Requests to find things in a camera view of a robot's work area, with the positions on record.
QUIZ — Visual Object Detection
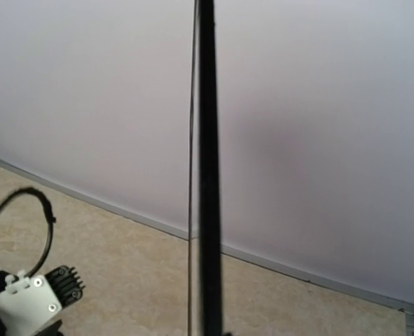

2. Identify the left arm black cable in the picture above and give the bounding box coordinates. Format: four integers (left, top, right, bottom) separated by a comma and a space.
0, 187, 57, 277

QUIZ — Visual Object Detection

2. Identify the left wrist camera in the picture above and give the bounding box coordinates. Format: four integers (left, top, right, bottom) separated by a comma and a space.
0, 265, 85, 336

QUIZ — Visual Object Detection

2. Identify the white whiteboard black frame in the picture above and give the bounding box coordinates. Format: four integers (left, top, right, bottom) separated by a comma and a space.
188, 1, 227, 335

